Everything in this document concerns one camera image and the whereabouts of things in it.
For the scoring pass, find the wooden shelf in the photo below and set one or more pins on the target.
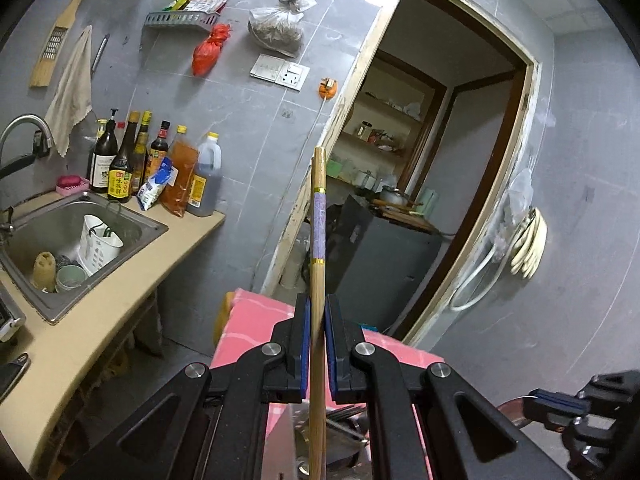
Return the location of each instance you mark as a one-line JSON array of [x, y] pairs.
[[380, 132]]

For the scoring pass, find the clear bag of dried goods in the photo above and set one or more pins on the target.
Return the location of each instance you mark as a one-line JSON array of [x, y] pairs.
[[277, 27]]

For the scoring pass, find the dark sauce bottle yellow cap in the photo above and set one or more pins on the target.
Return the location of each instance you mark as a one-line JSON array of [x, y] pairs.
[[142, 152]]

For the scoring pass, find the metal faucet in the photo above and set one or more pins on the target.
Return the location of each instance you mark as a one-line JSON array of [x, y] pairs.
[[25, 127]]

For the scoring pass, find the blue white seasoning bag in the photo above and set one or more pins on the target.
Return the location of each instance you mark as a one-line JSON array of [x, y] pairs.
[[157, 185]]

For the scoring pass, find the pale green bowl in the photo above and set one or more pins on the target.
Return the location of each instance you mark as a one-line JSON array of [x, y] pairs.
[[70, 277]]

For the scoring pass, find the dark vinegar jug yellow cap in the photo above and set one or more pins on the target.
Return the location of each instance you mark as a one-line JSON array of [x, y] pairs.
[[205, 180]]

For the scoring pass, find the dark sauce bottle red cap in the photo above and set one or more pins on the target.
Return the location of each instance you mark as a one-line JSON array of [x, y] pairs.
[[159, 147]]

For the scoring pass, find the soy sauce bottle yellow label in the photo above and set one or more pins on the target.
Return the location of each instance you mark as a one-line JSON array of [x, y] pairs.
[[121, 175]]

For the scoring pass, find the red plastic bag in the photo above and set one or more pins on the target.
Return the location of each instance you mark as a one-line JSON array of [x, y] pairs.
[[210, 50]]

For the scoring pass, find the orange wall hook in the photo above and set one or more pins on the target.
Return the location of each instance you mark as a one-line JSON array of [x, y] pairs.
[[328, 88]]

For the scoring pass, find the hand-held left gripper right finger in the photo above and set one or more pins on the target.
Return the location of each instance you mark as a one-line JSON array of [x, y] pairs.
[[331, 355]]

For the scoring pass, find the white power socket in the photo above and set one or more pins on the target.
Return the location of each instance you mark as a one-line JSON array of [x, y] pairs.
[[292, 76]]

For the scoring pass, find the pink checked tablecloth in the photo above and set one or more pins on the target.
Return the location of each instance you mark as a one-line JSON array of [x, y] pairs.
[[250, 320]]

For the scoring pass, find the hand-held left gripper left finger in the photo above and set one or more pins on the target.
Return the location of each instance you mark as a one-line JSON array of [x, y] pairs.
[[304, 355]]

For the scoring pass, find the white light switch panel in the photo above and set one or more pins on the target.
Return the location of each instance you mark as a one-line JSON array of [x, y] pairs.
[[267, 66]]

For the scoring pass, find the beige hanging towel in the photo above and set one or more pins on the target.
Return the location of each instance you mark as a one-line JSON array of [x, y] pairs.
[[72, 95]]

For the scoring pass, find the stainless steel sink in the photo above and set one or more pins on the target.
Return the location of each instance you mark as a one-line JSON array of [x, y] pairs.
[[55, 225]]

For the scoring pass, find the dark grey cabinet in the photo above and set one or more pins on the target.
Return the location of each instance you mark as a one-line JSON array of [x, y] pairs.
[[385, 265]]

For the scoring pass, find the white utensil holder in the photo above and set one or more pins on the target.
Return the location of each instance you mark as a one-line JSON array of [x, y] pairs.
[[100, 247]]

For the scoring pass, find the yellow sponge brush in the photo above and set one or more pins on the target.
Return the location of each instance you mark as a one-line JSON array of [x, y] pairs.
[[44, 272]]

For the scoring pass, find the grey wall rack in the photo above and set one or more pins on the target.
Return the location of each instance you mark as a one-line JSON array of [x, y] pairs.
[[180, 20]]

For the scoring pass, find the beige kitchen counter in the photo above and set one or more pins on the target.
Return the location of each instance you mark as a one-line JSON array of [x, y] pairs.
[[100, 320]]

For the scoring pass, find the pink soap dish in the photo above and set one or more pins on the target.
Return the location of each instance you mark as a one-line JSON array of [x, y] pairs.
[[72, 185]]

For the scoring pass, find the metal peeler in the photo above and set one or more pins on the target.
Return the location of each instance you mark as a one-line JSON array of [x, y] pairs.
[[100, 55]]

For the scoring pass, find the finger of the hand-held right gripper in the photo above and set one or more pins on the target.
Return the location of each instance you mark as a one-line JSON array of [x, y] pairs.
[[557, 397], [560, 421]]

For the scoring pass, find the steel pot with lid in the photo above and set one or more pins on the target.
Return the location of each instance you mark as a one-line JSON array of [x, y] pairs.
[[394, 196]]

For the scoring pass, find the wooden chopstick with purple band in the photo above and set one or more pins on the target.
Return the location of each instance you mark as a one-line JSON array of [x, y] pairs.
[[318, 240]]

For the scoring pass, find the wooden door frame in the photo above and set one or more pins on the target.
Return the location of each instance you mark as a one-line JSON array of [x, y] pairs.
[[505, 210]]

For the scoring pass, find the stainless steel container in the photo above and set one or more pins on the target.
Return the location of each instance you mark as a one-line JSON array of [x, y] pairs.
[[345, 440]]

